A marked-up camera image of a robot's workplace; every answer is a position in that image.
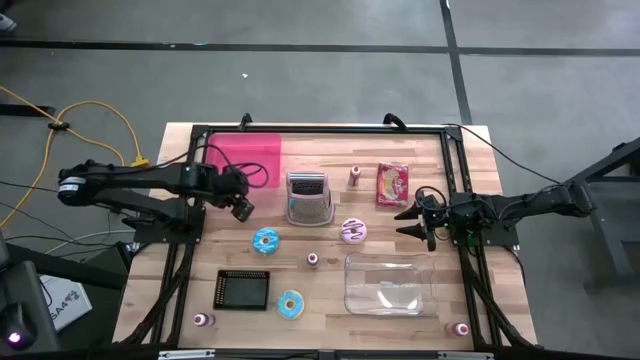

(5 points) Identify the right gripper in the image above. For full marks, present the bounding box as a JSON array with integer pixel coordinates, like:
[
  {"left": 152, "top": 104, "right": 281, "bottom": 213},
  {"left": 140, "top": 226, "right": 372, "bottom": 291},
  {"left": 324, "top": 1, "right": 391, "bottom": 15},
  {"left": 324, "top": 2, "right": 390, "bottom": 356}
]
[{"left": 393, "top": 192, "right": 454, "bottom": 253}]

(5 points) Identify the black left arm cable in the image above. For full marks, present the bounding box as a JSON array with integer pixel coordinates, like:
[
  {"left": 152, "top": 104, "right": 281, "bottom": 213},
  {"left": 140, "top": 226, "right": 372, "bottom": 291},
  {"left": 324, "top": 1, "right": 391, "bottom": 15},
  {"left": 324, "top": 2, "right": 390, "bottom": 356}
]
[{"left": 202, "top": 143, "right": 271, "bottom": 190}]

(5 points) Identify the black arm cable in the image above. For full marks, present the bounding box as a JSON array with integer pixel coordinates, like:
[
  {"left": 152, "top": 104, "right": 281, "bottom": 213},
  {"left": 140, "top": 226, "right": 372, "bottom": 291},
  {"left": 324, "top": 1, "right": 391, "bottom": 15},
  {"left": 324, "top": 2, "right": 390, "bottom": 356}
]
[
  {"left": 413, "top": 185, "right": 451, "bottom": 241},
  {"left": 202, "top": 143, "right": 271, "bottom": 190}
]

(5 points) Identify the pink plastic bin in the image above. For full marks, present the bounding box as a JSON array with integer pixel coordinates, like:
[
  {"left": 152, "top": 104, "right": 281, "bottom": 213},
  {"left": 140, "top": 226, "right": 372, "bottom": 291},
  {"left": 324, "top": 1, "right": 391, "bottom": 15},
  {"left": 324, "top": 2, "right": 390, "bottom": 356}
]
[{"left": 205, "top": 132, "right": 283, "bottom": 190}]

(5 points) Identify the black metal stand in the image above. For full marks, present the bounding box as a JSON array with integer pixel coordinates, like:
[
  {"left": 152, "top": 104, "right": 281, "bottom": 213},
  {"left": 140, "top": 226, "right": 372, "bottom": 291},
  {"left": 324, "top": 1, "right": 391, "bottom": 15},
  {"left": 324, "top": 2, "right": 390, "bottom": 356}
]
[{"left": 552, "top": 135, "right": 640, "bottom": 294}]

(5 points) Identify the silver aluminium bracket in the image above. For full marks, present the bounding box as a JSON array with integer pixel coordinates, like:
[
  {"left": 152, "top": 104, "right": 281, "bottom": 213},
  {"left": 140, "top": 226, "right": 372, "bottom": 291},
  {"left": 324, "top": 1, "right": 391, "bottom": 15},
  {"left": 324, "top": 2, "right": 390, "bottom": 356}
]
[
  {"left": 158, "top": 349, "right": 216, "bottom": 360},
  {"left": 438, "top": 351, "right": 495, "bottom": 360}
]

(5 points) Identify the white cardboard box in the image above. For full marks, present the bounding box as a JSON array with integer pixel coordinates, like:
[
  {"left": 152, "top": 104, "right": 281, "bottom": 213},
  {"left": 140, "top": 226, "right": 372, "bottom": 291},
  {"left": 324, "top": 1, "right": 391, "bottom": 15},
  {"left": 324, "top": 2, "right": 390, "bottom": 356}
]
[{"left": 38, "top": 273, "right": 94, "bottom": 332}]

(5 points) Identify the grey desk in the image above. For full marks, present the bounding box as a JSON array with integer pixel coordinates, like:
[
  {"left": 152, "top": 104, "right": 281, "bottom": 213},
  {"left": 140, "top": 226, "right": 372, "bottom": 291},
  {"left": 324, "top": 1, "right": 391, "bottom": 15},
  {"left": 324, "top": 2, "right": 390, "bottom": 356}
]
[{"left": 0, "top": 239, "right": 129, "bottom": 360}]

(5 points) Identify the blue frosted donut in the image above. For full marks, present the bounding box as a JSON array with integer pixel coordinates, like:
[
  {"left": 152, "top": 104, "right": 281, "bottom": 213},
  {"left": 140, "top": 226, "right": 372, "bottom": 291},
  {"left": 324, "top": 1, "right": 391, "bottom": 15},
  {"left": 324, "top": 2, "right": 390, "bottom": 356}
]
[
  {"left": 276, "top": 289, "right": 305, "bottom": 321},
  {"left": 252, "top": 227, "right": 281, "bottom": 256}
]

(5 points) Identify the black floor bar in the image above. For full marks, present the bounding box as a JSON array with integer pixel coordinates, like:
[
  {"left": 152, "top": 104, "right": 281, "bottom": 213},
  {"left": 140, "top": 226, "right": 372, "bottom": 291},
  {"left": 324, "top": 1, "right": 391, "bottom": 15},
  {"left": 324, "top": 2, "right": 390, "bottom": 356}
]
[{"left": 0, "top": 104, "right": 56, "bottom": 117}]

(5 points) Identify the white floor cable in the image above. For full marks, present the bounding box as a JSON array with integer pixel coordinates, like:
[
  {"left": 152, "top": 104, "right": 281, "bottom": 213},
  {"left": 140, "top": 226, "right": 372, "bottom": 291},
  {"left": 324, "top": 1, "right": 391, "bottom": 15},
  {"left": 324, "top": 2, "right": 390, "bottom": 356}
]
[{"left": 44, "top": 228, "right": 137, "bottom": 255}]

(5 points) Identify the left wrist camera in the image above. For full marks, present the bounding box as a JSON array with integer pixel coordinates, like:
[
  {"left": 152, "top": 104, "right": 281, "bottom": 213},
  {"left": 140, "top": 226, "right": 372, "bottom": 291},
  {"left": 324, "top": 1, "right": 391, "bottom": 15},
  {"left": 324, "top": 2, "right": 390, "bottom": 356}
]
[{"left": 230, "top": 197, "right": 256, "bottom": 224}]

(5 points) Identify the red snack packet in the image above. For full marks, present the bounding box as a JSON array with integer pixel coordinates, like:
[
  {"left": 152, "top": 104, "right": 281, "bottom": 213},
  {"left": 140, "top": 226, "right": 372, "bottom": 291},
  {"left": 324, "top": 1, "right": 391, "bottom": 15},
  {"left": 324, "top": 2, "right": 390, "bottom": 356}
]
[{"left": 375, "top": 161, "right": 410, "bottom": 208}]

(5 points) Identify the yellow extension cable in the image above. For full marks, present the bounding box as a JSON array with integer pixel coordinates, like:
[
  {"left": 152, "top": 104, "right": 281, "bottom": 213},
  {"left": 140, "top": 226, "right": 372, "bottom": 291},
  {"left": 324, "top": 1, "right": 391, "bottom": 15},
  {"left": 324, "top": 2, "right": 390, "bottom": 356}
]
[{"left": 0, "top": 84, "right": 151, "bottom": 229}]

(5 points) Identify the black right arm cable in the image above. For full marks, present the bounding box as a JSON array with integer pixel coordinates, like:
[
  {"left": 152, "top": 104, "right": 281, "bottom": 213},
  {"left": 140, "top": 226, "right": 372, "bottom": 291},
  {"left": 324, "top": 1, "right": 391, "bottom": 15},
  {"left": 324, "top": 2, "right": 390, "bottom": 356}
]
[{"left": 413, "top": 185, "right": 451, "bottom": 241}]

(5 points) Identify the clear plastic container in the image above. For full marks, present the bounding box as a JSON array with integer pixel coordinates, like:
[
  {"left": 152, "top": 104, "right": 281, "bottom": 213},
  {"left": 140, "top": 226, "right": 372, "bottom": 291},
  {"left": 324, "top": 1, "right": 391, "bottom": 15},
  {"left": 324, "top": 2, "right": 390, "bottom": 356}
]
[{"left": 343, "top": 251, "right": 439, "bottom": 317}]

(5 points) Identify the pink frosted donut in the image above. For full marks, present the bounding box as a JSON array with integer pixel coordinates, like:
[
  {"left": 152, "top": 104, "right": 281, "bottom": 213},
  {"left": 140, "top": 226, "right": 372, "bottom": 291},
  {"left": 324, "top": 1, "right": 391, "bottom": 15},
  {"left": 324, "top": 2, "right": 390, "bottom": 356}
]
[{"left": 340, "top": 217, "right": 369, "bottom": 245}]

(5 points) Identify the black computer mouse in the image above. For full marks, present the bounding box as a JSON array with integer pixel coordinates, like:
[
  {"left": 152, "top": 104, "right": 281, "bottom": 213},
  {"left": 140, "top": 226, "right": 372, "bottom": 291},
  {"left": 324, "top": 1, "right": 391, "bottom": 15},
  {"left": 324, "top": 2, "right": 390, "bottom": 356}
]
[{"left": 0, "top": 302, "right": 39, "bottom": 351}]

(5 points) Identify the black aluminium table frame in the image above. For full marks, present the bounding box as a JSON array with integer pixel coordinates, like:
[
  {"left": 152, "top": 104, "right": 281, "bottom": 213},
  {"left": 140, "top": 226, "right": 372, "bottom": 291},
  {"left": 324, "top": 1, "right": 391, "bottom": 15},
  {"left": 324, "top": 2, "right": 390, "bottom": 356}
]
[{"left": 112, "top": 123, "right": 539, "bottom": 351}]

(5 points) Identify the thin black floor cable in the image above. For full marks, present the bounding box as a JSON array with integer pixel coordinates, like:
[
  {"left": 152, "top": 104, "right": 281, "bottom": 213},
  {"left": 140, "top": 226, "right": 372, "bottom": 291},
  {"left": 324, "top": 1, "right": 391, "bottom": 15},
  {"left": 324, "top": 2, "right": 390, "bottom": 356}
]
[
  {"left": 442, "top": 122, "right": 564, "bottom": 185},
  {"left": 0, "top": 178, "right": 136, "bottom": 236}
]

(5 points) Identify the black plastic basket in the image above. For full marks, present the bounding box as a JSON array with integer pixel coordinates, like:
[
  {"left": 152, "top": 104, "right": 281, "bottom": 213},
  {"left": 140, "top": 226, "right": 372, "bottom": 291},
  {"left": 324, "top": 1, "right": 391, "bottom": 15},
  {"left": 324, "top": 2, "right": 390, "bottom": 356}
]
[{"left": 213, "top": 269, "right": 271, "bottom": 312}]

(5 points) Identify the pink steel box grater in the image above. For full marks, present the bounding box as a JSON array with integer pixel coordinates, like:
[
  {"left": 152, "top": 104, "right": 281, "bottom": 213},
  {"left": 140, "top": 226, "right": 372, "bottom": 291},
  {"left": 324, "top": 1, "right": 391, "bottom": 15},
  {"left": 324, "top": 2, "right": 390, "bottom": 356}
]
[{"left": 285, "top": 171, "right": 336, "bottom": 228}]

